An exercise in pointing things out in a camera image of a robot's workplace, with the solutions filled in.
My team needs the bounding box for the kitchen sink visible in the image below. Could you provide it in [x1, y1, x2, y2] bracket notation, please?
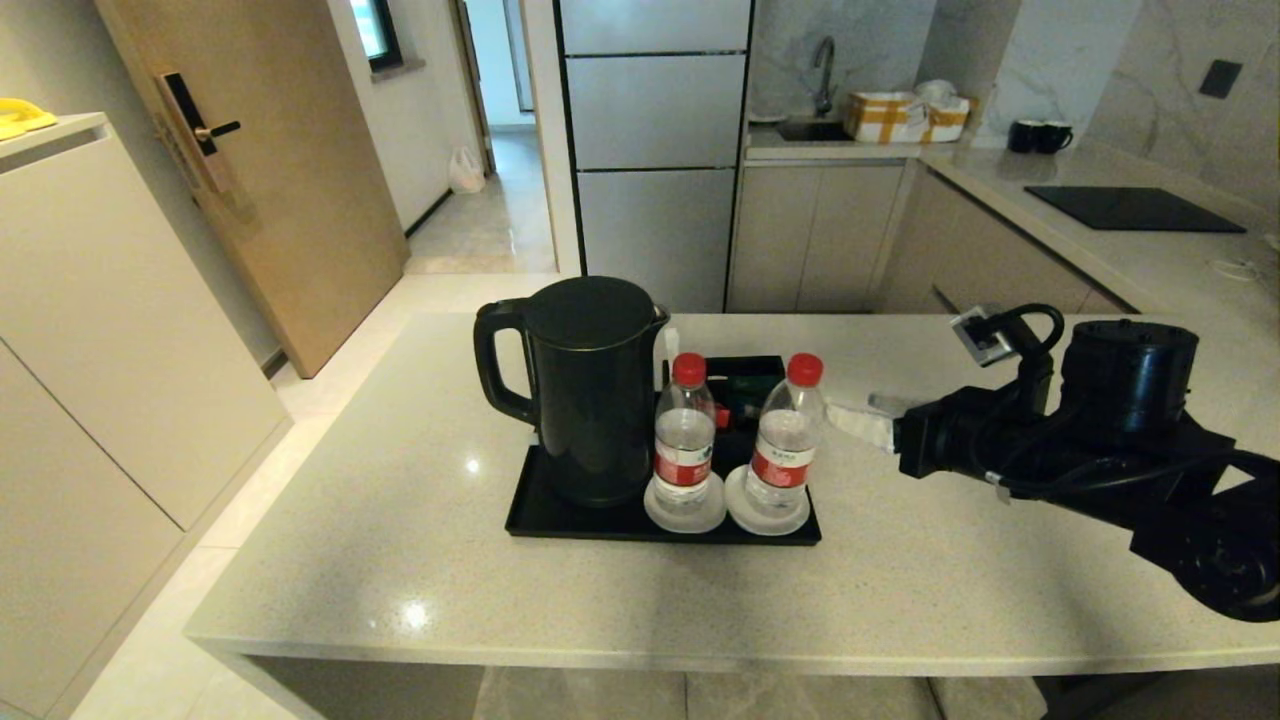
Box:
[777, 118, 853, 143]

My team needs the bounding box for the grey refrigerator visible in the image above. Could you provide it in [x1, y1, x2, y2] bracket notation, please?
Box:
[553, 0, 754, 314]

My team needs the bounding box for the black cable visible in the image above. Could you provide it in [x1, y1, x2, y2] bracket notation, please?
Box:
[985, 447, 1280, 501]

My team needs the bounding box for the red-capped water bottle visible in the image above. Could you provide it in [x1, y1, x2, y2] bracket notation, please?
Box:
[653, 352, 719, 517]
[745, 352, 829, 522]

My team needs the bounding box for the black induction cooktop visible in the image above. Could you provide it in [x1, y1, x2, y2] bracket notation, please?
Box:
[1024, 185, 1249, 235]

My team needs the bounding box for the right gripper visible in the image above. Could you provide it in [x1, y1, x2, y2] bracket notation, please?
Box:
[825, 384, 1063, 493]

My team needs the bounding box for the black rectangular serving tray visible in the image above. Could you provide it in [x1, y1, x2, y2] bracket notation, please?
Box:
[505, 355, 823, 547]

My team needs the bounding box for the white round coaster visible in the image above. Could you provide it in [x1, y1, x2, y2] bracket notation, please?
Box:
[725, 464, 812, 537]
[643, 470, 728, 534]

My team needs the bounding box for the window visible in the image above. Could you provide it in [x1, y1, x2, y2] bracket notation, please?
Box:
[350, 0, 404, 73]

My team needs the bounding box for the beige cabinet door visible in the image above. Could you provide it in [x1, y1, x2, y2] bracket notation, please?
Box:
[798, 165, 907, 313]
[727, 165, 829, 313]

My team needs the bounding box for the black electric kettle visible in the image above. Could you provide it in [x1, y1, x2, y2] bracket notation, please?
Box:
[473, 276, 671, 508]

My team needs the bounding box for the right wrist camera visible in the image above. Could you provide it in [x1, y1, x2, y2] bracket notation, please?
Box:
[950, 303, 1067, 407]

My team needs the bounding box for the yellow object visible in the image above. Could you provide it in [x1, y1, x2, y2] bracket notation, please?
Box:
[0, 97, 60, 142]

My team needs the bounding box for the yellow striped white box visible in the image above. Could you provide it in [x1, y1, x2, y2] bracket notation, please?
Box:
[924, 96, 977, 144]
[844, 91, 929, 144]

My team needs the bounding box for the wooden door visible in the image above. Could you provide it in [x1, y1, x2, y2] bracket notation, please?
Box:
[95, 0, 411, 379]

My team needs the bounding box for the dark tea packet box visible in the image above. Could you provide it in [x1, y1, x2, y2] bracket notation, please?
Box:
[718, 370, 787, 423]

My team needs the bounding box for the metal sink faucet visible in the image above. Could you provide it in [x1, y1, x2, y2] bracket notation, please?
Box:
[811, 36, 840, 117]

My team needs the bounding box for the black door lock handle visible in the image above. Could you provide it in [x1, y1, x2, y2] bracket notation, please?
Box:
[157, 71, 242, 158]

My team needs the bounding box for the black wall outlet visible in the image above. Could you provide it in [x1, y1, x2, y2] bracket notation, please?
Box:
[1199, 59, 1245, 100]

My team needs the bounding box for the white tall cabinet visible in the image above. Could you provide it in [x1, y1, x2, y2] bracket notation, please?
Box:
[0, 112, 294, 720]

